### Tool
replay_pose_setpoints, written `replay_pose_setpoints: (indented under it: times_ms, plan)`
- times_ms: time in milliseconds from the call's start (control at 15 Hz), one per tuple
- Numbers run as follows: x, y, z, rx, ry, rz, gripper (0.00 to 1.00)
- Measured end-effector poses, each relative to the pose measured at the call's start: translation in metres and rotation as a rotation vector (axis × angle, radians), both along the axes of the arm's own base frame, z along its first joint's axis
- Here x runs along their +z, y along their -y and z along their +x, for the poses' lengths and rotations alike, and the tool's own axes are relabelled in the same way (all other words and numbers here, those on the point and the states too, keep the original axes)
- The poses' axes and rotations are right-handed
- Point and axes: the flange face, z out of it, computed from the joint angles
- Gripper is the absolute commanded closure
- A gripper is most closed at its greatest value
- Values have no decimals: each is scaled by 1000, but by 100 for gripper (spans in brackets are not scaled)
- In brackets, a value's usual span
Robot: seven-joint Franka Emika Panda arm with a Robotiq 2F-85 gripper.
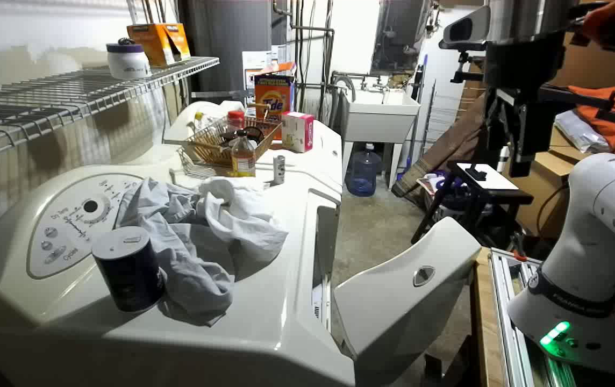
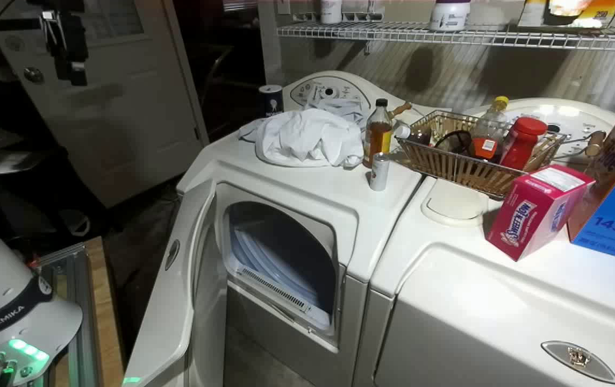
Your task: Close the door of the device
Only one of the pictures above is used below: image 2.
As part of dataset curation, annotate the wicker basket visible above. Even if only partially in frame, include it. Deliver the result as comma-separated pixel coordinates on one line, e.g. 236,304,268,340
391,109,569,203

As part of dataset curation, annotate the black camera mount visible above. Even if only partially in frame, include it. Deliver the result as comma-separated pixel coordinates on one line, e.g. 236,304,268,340
31,0,92,88

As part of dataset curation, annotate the pink cardboard box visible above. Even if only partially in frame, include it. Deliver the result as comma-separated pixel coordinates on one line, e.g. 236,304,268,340
486,163,596,263

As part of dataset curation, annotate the crumpled white cloth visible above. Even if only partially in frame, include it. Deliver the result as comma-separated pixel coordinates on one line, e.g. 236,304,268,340
252,105,366,171

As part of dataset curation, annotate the white wire shelf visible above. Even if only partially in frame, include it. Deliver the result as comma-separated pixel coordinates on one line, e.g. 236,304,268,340
274,20,615,56

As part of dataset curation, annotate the white room door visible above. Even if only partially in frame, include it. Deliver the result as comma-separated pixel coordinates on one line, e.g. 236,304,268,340
0,0,211,212

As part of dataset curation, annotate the wooden robot platform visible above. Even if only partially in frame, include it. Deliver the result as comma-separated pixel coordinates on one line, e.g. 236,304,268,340
41,235,124,387

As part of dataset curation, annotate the aluminium rail frame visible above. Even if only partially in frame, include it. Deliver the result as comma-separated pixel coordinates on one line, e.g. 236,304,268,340
36,245,104,387

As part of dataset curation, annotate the red jar with red lid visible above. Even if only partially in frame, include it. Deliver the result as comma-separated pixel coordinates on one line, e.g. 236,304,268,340
498,117,551,173

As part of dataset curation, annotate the orange box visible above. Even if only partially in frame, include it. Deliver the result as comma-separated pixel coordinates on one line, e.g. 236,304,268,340
547,0,615,33

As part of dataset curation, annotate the bottle with yellow cap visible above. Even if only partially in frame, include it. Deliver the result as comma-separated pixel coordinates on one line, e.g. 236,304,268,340
470,96,512,163

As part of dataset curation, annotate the dark cylindrical canister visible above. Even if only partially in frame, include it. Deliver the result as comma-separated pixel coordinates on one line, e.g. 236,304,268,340
258,84,286,118

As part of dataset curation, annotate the laundry inside dryer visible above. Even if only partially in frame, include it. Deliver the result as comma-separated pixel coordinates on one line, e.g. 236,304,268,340
227,225,334,331

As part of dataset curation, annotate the white plastic bottle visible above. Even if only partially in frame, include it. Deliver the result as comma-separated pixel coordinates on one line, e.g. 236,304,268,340
318,0,347,28

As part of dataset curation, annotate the white dryer door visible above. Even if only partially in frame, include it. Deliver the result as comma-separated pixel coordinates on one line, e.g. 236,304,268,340
120,178,217,387

